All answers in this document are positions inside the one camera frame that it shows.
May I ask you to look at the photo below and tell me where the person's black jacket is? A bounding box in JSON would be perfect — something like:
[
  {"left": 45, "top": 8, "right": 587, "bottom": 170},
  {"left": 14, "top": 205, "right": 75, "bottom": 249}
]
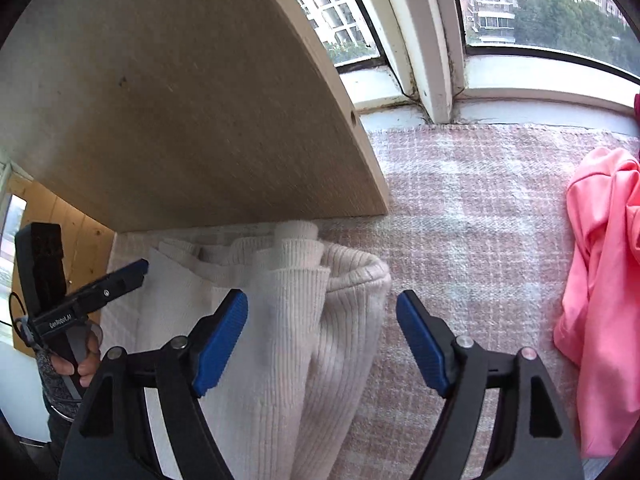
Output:
[{"left": 46, "top": 407, "right": 76, "bottom": 468}]

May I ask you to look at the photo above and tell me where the light wooden board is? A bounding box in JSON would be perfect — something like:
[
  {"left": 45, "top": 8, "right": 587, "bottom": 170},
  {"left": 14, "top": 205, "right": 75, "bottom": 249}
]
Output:
[{"left": 0, "top": 0, "right": 390, "bottom": 234}]

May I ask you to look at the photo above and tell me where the person's left hand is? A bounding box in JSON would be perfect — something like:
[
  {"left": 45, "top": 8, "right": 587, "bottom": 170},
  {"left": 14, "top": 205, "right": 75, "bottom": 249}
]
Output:
[{"left": 51, "top": 332, "right": 102, "bottom": 389}]

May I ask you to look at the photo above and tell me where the black cable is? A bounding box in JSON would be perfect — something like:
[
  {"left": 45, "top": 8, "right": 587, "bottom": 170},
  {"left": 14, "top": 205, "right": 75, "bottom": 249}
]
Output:
[{"left": 7, "top": 292, "right": 42, "bottom": 347}]

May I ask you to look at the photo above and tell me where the pink plaid blanket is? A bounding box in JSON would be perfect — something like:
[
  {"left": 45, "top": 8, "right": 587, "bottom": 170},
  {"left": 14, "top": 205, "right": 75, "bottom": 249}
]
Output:
[{"left": 99, "top": 124, "right": 640, "bottom": 480}]

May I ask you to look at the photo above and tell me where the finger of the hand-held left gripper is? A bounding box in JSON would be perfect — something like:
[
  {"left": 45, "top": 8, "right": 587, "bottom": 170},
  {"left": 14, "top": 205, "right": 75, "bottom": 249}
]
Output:
[{"left": 64, "top": 258, "right": 150, "bottom": 317}]

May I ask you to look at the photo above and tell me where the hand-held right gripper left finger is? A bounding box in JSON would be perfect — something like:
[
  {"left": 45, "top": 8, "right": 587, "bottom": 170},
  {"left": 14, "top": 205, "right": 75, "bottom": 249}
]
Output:
[{"left": 57, "top": 288, "right": 250, "bottom": 480}]

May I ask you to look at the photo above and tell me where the white window frame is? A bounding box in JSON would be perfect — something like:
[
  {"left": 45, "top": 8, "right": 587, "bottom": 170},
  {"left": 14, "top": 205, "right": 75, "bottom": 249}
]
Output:
[{"left": 0, "top": 0, "right": 640, "bottom": 161}]

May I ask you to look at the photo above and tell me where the pink garment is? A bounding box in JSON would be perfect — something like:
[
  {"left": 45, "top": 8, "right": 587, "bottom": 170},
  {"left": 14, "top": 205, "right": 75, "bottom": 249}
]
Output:
[{"left": 553, "top": 145, "right": 640, "bottom": 459}]

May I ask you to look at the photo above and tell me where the pine plank panel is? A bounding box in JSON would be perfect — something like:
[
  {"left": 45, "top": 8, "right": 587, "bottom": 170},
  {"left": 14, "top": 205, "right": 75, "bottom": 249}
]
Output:
[{"left": 9, "top": 172, "right": 117, "bottom": 359}]

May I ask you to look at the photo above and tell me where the cream knit sweater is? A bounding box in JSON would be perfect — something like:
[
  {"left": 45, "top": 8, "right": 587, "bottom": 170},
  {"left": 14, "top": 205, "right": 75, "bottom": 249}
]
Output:
[{"left": 132, "top": 219, "right": 392, "bottom": 480}]

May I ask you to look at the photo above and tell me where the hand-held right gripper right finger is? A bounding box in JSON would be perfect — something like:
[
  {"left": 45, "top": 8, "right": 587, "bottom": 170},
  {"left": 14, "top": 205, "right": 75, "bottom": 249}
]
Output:
[{"left": 395, "top": 289, "right": 586, "bottom": 480}]

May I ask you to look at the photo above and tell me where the person's left forearm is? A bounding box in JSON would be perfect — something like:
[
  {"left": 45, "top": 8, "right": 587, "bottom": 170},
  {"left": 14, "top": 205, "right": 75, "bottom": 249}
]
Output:
[{"left": 34, "top": 347, "right": 84, "bottom": 422}]

